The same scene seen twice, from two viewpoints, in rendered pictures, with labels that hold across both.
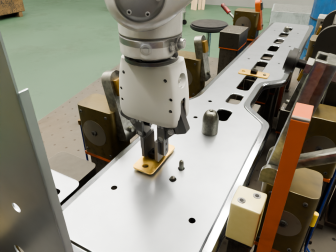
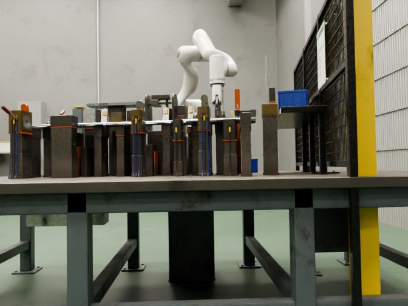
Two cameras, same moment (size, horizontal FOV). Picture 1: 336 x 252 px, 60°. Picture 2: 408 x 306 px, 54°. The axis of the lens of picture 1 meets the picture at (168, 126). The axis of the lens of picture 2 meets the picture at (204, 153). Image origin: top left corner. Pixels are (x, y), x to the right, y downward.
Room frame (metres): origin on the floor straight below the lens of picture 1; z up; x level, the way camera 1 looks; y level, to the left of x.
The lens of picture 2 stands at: (1.27, 2.01, 0.75)
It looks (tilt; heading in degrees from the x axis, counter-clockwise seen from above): 2 degrees up; 248
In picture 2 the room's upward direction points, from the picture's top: 1 degrees counter-clockwise
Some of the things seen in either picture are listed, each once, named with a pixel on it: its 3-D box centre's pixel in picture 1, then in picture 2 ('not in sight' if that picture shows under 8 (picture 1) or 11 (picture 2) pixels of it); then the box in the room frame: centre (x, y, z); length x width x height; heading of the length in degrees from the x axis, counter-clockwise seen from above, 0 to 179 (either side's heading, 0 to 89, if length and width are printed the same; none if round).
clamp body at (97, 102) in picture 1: (106, 167); (204, 141); (0.52, 0.14, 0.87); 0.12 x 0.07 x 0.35; 62
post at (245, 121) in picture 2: not in sight; (246, 144); (0.42, 0.39, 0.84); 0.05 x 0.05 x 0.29; 62
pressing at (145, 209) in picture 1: (252, 72); (133, 123); (0.80, -0.25, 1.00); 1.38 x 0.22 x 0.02; 152
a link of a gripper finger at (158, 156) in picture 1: (167, 142); not in sight; (0.38, 0.00, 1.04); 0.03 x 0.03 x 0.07; 62
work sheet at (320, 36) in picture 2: not in sight; (322, 57); (-0.07, 0.33, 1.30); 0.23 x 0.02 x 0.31; 62
